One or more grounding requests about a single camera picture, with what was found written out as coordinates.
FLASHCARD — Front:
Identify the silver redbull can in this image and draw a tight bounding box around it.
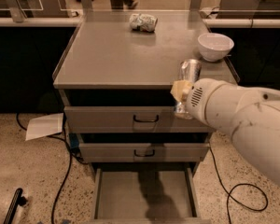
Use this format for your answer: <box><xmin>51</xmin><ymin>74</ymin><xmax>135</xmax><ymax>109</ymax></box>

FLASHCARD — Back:
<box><xmin>175</xmin><ymin>59</ymin><xmax>202</xmax><ymax>119</ymax></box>

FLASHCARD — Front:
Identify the black cable right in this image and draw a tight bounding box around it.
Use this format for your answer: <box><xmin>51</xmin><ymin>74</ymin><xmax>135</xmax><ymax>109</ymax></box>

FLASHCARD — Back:
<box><xmin>208</xmin><ymin>145</ymin><xmax>269</xmax><ymax>224</ymax></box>

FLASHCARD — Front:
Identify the grey drawer cabinet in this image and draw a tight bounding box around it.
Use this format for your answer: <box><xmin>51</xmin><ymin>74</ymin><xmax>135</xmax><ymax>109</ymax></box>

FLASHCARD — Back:
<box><xmin>51</xmin><ymin>10</ymin><xmax>241</xmax><ymax>224</ymax></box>

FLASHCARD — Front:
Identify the black cable left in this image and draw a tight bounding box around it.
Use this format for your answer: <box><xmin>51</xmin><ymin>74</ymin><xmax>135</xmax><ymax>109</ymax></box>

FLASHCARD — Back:
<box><xmin>16</xmin><ymin>112</ymin><xmax>89</xmax><ymax>224</ymax></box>

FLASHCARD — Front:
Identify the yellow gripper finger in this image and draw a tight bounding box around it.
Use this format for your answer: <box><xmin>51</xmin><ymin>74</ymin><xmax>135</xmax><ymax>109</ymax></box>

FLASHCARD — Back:
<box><xmin>170</xmin><ymin>80</ymin><xmax>193</xmax><ymax>102</ymax></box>

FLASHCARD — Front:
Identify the crushed white green can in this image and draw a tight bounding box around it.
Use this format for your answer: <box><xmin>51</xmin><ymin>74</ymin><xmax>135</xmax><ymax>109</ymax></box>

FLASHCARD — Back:
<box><xmin>129</xmin><ymin>13</ymin><xmax>158</xmax><ymax>33</ymax></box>

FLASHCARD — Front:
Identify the white paper sheet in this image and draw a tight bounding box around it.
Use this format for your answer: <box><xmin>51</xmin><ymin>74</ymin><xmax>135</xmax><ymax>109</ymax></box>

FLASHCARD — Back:
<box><xmin>25</xmin><ymin>113</ymin><xmax>63</xmax><ymax>141</ymax></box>

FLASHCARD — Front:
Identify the white bowl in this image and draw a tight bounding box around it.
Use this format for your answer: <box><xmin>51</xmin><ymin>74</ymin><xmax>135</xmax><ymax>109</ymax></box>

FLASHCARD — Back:
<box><xmin>198</xmin><ymin>33</ymin><xmax>234</xmax><ymax>62</ymax></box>

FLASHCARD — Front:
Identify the grey middle drawer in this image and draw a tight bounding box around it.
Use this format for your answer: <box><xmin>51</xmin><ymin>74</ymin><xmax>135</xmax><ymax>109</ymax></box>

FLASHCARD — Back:
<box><xmin>79</xmin><ymin>143</ymin><xmax>209</xmax><ymax>162</ymax></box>

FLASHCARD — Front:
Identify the grey top drawer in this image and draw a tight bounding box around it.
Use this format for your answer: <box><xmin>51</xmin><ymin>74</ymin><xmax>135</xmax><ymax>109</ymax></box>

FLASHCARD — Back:
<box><xmin>64</xmin><ymin>106</ymin><xmax>214</xmax><ymax>133</ymax></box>

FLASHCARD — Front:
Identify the black bar tool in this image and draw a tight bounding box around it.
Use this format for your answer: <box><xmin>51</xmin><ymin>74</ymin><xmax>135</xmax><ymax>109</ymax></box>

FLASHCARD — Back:
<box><xmin>3</xmin><ymin>188</ymin><xmax>27</xmax><ymax>224</ymax></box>

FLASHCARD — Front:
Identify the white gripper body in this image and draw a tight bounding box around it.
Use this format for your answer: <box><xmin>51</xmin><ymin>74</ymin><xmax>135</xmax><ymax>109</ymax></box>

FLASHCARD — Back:
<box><xmin>186</xmin><ymin>78</ymin><xmax>256</xmax><ymax>133</ymax></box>

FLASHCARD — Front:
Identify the blue power adapter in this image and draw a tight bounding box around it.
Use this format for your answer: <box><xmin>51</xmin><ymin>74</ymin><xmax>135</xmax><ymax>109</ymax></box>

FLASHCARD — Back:
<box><xmin>68</xmin><ymin>133</ymin><xmax>79</xmax><ymax>148</ymax></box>

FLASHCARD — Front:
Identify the black cable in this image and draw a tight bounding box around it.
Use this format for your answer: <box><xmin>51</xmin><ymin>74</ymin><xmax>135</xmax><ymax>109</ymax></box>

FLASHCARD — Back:
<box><xmin>16</xmin><ymin>112</ymin><xmax>89</xmax><ymax>224</ymax></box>
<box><xmin>208</xmin><ymin>145</ymin><xmax>269</xmax><ymax>224</ymax></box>

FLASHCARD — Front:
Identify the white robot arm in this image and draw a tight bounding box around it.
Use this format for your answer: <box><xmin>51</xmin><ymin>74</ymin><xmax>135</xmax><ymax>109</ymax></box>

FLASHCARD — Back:
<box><xmin>171</xmin><ymin>78</ymin><xmax>280</xmax><ymax>187</ymax></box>

